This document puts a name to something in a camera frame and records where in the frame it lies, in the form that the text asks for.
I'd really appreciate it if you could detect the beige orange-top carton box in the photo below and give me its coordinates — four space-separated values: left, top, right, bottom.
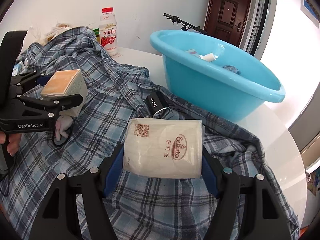
41 69 88 117

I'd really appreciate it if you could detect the pink bunny hair tie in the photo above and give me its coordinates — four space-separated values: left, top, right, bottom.
53 115 75 147

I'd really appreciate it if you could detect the small black box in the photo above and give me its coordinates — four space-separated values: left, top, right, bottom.
146 91 170 118

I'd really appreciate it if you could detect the white tissue pack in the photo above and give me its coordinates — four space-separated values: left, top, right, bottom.
123 118 203 179

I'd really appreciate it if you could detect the person's left hand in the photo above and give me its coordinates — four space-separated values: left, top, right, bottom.
0 132 22 156

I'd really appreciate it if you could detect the plastic bag of snacks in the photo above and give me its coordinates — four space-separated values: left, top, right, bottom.
23 23 72 47

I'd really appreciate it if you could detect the green carton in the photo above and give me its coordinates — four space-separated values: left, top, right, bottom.
93 28 100 43

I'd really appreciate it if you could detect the blue plaid shirt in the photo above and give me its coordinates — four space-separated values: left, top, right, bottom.
0 25 301 240

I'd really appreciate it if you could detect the white yogurt drink bottle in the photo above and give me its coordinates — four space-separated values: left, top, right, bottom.
99 7 118 56

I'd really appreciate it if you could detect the black bicycle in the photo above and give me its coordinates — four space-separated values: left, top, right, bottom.
163 13 207 35

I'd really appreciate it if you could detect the light blue Maison box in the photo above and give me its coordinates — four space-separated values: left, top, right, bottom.
186 49 201 59

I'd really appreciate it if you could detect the light blue plastic basin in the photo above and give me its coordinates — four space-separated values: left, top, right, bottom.
150 30 285 122

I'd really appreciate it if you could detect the dark brown door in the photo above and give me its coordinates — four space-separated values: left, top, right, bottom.
204 0 251 47

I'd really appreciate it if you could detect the blue wall panel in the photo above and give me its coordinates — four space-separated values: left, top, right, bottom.
300 0 319 21

